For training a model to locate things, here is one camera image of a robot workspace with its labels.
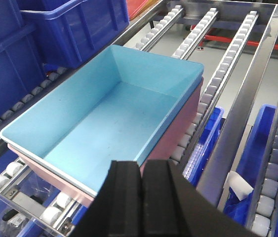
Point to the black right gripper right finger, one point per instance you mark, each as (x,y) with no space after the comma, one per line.
(173,208)

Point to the red metal frame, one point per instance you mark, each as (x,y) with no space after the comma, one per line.
(241,38)

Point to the blue bin below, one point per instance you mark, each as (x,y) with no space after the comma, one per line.
(250,163)
(199,157)

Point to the steel roller flow rack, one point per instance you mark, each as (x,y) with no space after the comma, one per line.
(32,207)

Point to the large blue crate left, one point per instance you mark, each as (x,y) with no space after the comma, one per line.
(20,65)

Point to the blue crate upper left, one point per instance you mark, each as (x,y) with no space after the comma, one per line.
(69,32)

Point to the blue bin below centre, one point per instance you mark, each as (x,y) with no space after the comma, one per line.
(199,157)

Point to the light blue plastic box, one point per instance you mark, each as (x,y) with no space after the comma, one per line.
(116,107)

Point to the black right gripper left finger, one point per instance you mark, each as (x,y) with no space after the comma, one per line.
(116,210)

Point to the blue bin below right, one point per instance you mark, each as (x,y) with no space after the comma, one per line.
(250,163)

